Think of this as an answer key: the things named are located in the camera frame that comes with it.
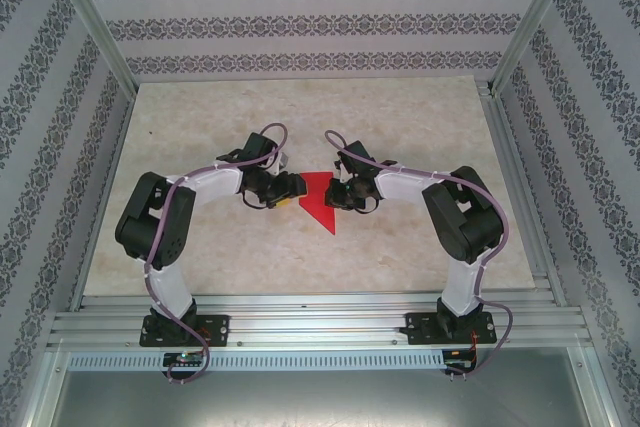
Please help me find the red paper sheet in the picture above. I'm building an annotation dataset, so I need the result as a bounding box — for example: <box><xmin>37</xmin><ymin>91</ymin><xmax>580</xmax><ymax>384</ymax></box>
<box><xmin>296</xmin><ymin>171</ymin><xmax>338</xmax><ymax>238</ymax></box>

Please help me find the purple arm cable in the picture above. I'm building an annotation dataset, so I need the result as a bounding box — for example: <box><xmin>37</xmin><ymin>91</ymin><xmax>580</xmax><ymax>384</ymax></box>
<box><xmin>143</xmin><ymin>121</ymin><xmax>290</xmax><ymax>387</ymax></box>
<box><xmin>323</xmin><ymin>129</ymin><xmax>516</xmax><ymax>383</ymax></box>

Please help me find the grey metal sheet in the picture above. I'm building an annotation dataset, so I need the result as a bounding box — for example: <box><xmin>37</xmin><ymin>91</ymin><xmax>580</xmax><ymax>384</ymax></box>
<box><xmin>49</xmin><ymin>369</ymin><xmax>599</xmax><ymax>427</ymax></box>

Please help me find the aluminium side rail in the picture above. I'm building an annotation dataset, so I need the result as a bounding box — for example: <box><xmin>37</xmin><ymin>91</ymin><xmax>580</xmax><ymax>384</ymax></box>
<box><xmin>67</xmin><ymin>90</ymin><xmax>136</xmax><ymax>311</ymax></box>
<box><xmin>477</xmin><ymin>79</ymin><xmax>569</xmax><ymax>308</ymax></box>

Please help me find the thin black left wrist cable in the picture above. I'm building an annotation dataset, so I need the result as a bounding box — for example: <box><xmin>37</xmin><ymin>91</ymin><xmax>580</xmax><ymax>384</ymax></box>
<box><xmin>238</xmin><ymin>185</ymin><xmax>269</xmax><ymax>210</ymax></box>

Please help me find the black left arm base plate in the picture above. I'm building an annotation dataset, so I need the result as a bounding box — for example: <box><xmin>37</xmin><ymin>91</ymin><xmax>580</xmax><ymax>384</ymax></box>
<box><xmin>139</xmin><ymin>314</ymin><xmax>232</xmax><ymax>348</ymax></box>

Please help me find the aluminium mounting rail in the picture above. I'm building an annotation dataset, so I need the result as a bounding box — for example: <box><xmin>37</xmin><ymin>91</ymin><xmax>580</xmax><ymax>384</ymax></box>
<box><xmin>47</xmin><ymin>291</ymin><xmax>594</xmax><ymax>352</ymax></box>

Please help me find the aluminium frame strut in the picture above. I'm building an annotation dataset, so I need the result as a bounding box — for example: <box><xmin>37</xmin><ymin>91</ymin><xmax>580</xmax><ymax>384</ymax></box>
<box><xmin>17</xmin><ymin>349</ymin><xmax>69</xmax><ymax>427</ymax></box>
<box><xmin>569</xmin><ymin>346</ymin><xmax>624</xmax><ymax>427</ymax></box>

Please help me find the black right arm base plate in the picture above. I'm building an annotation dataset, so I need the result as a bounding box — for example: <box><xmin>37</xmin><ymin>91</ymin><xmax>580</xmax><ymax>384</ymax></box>
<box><xmin>404</xmin><ymin>311</ymin><xmax>499</xmax><ymax>347</ymax></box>

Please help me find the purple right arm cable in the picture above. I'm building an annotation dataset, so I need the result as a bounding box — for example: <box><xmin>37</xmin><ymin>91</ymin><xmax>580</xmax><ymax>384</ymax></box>
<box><xmin>323</xmin><ymin>129</ymin><xmax>516</xmax><ymax>383</ymax></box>

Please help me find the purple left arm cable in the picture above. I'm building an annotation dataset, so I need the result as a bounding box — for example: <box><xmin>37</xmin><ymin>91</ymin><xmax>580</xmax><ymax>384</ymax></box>
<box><xmin>143</xmin><ymin>121</ymin><xmax>290</xmax><ymax>387</ymax></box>

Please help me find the aluminium frame post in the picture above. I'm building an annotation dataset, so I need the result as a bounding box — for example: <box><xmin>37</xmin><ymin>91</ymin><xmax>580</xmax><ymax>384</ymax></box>
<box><xmin>42</xmin><ymin>0</ymin><xmax>140</xmax><ymax>96</ymax></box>
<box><xmin>489</xmin><ymin>0</ymin><xmax>585</xmax><ymax>97</ymax></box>

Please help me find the slotted grey cable duct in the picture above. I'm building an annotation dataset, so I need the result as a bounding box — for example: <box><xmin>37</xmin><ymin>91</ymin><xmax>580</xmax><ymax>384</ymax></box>
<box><xmin>67</xmin><ymin>350</ymin><xmax>446</xmax><ymax>372</ymax></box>

